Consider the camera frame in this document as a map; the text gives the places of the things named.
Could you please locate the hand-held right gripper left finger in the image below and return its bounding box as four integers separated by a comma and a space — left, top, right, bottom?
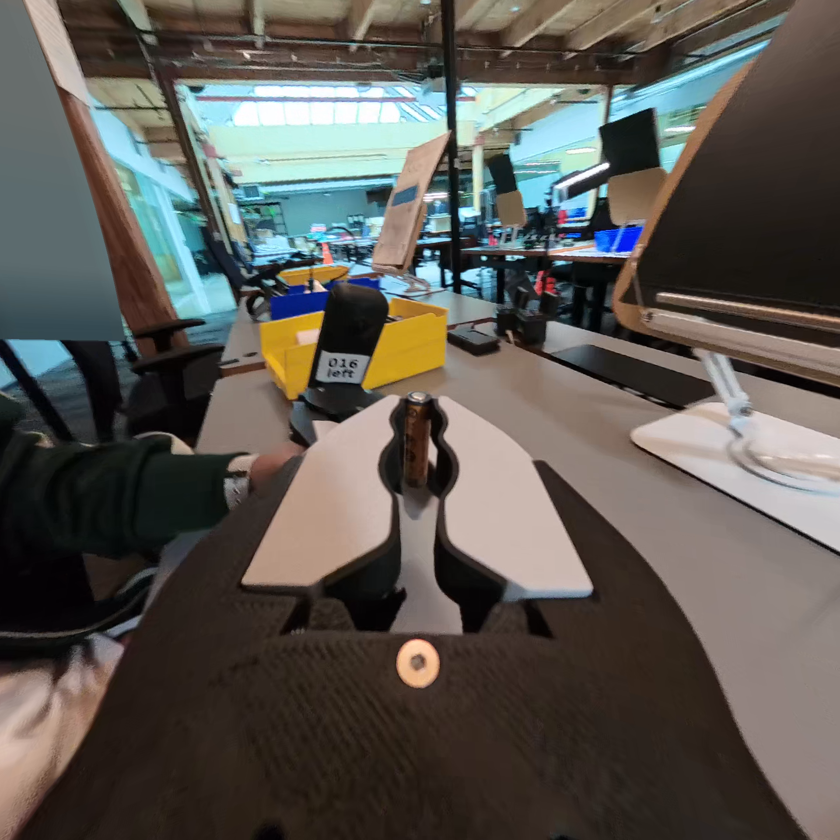
241, 395, 403, 629

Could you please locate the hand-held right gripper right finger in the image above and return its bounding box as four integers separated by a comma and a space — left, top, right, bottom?
432, 395, 595, 632

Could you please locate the gold and black battery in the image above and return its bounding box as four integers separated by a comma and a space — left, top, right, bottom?
403, 391, 433, 490

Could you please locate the person's left forearm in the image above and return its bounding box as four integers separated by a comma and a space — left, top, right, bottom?
0, 432, 245, 560

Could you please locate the grey desk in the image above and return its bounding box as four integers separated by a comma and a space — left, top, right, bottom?
196, 289, 840, 840

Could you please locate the black desk mat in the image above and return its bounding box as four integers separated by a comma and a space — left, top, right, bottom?
550, 344, 714, 410

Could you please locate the person's left hand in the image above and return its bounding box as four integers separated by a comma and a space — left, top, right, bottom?
251, 443, 305, 494

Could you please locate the yellow plastic bin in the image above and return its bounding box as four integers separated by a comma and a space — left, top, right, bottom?
259, 298, 450, 400
281, 264, 350, 287

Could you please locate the blue plastic bin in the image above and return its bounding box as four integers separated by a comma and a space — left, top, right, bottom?
270, 276, 383, 321
593, 227, 645, 255

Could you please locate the silver wristwatch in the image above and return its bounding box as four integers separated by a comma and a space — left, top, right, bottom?
223, 453, 258, 511

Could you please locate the black flat box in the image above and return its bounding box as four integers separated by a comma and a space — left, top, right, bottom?
448, 327, 501, 357

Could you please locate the printed cardboard panel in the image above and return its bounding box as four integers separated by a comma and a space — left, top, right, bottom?
372, 130, 454, 277

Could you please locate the black office chair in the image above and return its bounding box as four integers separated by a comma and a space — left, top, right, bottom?
123, 318, 228, 438

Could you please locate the tan and black board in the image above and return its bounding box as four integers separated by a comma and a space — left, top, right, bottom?
488, 153, 529, 228
598, 108, 669, 228

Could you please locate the black steel pole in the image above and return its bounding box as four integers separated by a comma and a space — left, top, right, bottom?
440, 0, 464, 291

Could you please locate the wooden pillar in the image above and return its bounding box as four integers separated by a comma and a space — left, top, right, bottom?
23, 0, 189, 357

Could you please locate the black lamp with light bar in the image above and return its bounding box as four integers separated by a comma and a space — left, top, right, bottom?
550, 161, 613, 199

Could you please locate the slim wooden post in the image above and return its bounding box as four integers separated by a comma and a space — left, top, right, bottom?
154, 72, 228, 245

